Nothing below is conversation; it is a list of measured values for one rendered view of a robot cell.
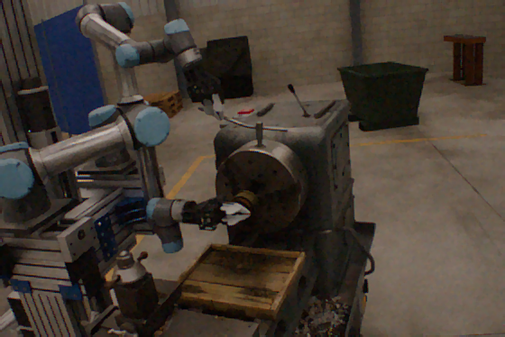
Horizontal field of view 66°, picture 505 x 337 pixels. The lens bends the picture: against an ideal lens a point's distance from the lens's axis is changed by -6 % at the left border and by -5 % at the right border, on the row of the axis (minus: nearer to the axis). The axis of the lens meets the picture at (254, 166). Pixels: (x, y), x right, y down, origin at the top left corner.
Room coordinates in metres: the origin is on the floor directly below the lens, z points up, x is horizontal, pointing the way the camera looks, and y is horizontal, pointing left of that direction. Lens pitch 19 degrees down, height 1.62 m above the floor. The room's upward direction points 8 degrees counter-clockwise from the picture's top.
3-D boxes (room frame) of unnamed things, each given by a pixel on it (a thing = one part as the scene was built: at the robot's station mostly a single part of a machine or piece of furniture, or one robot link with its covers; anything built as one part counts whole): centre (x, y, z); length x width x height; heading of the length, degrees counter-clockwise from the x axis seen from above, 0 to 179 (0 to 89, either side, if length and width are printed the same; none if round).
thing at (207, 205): (1.19, 0.18, 1.08); 0.12 x 0.09 x 0.08; 64
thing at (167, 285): (0.84, 0.31, 0.99); 0.20 x 0.10 x 0.05; 155
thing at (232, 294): (1.11, 0.10, 0.89); 0.36 x 0.30 x 0.04; 65
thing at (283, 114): (1.72, -0.16, 1.06); 0.59 x 0.48 x 0.39; 155
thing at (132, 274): (0.81, 0.32, 1.13); 0.08 x 0.08 x 0.03
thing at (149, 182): (1.38, 0.37, 1.19); 0.12 x 0.11 x 0.49; 117
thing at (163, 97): (9.43, 2.00, 0.22); 1.25 x 0.86 x 0.44; 173
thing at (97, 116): (1.67, 0.59, 1.33); 0.13 x 0.12 x 0.14; 133
